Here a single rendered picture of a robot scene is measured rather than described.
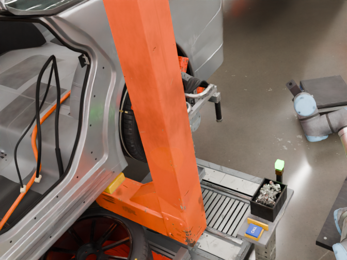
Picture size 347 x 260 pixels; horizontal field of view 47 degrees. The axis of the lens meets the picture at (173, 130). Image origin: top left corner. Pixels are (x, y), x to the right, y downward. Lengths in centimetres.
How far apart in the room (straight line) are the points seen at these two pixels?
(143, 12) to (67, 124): 114
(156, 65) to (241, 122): 233
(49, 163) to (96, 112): 48
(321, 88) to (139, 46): 232
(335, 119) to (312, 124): 10
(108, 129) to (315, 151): 186
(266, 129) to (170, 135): 207
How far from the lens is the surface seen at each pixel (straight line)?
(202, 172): 304
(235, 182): 305
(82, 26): 190
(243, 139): 352
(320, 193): 310
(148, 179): 298
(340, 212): 233
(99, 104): 207
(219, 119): 251
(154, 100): 153
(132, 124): 226
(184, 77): 245
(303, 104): 186
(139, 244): 227
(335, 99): 340
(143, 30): 137
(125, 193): 229
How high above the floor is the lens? 230
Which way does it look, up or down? 38 degrees down
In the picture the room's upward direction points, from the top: 12 degrees counter-clockwise
